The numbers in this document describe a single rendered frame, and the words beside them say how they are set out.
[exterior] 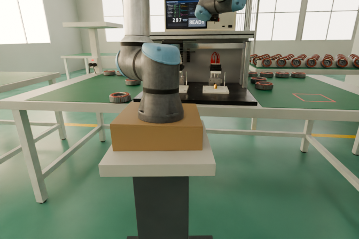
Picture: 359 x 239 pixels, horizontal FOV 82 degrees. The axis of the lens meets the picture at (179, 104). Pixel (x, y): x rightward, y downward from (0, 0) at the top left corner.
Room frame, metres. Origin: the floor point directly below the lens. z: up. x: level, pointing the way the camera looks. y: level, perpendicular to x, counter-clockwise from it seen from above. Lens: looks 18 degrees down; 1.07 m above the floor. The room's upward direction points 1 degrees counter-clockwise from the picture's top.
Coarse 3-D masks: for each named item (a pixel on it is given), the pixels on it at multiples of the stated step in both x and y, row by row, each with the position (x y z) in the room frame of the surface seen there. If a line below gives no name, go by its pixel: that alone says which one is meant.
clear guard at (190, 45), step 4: (156, 40) 1.18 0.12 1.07; (160, 40) 1.16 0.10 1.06; (164, 40) 1.16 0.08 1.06; (168, 40) 1.15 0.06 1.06; (172, 40) 1.15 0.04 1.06; (176, 40) 1.15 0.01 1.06; (180, 40) 1.15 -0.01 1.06; (184, 40) 1.14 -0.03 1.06; (188, 40) 1.14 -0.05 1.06; (192, 40) 1.14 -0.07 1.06; (196, 40) 1.16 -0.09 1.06; (168, 44) 1.13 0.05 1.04; (172, 44) 1.13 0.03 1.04; (176, 44) 1.13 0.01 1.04; (184, 44) 1.12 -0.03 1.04; (188, 44) 1.12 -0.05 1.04; (192, 44) 1.12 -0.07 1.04; (180, 48) 1.11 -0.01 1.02; (184, 48) 1.10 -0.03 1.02; (188, 48) 1.10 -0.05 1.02; (192, 48) 1.10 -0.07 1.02
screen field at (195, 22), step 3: (189, 18) 1.37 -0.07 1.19; (192, 18) 1.37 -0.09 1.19; (195, 18) 1.37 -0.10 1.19; (189, 21) 1.37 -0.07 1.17; (192, 21) 1.37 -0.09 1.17; (195, 21) 1.37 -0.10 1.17; (198, 21) 1.36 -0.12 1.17; (201, 21) 1.36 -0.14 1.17; (204, 21) 1.36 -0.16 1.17; (189, 24) 1.37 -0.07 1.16; (192, 24) 1.37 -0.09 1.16; (195, 24) 1.36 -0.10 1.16; (198, 24) 1.36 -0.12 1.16; (201, 24) 1.36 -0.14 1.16; (204, 24) 1.36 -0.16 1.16
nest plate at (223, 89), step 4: (204, 88) 1.23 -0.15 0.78; (208, 88) 1.23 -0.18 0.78; (212, 88) 1.23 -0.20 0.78; (220, 88) 1.23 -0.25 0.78; (224, 88) 1.22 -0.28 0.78; (204, 92) 1.15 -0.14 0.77; (208, 92) 1.15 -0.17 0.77; (212, 92) 1.15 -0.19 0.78; (216, 92) 1.15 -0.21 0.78; (220, 92) 1.14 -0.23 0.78; (224, 92) 1.14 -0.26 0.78; (228, 92) 1.14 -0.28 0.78
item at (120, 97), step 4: (120, 92) 1.12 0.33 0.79; (124, 92) 1.13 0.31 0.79; (112, 96) 1.05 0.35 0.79; (116, 96) 1.05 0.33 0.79; (120, 96) 1.04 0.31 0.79; (124, 96) 1.05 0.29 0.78; (128, 96) 1.07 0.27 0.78; (112, 100) 1.04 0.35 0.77; (116, 100) 1.04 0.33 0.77; (120, 100) 1.04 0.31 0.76; (124, 100) 1.04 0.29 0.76; (128, 100) 1.06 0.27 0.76
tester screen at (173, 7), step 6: (198, 0) 1.36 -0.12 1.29; (168, 6) 1.39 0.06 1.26; (174, 6) 1.38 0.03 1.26; (180, 6) 1.38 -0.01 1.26; (186, 6) 1.37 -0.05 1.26; (192, 6) 1.37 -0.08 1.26; (168, 12) 1.39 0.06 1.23; (174, 12) 1.38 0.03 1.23; (180, 12) 1.38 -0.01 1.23; (186, 12) 1.37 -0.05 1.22; (168, 18) 1.39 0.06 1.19; (186, 18) 1.37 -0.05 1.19
